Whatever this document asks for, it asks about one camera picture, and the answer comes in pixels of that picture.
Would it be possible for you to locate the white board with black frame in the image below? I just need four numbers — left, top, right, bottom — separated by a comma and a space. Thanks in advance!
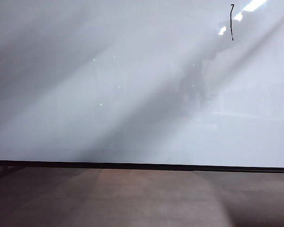
0, 0, 284, 175

